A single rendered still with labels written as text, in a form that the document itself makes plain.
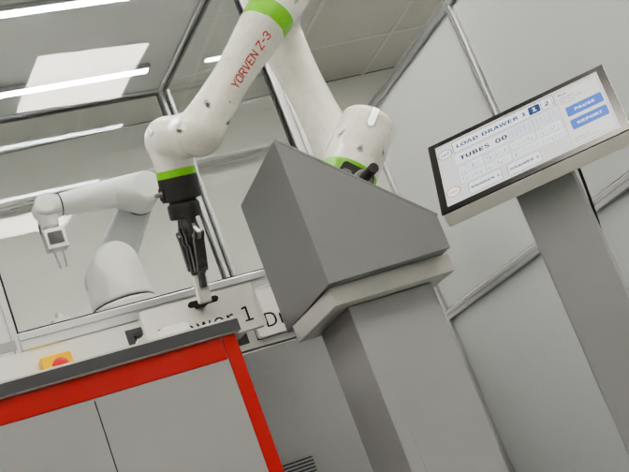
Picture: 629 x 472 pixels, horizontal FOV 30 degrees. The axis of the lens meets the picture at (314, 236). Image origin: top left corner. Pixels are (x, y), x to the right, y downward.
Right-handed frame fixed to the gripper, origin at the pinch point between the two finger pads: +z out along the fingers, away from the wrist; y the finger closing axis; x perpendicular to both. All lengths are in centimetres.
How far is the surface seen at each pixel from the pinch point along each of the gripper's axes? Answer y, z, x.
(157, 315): -4.5, 3.9, -10.3
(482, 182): 1, -8, 81
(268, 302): -16.7, 9.4, 22.4
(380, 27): -316, -84, 251
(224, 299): -4.3, 4.4, 6.3
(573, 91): 6, -26, 111
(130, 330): -19.3, 7.4, -13.1
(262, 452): 51, 28, -14
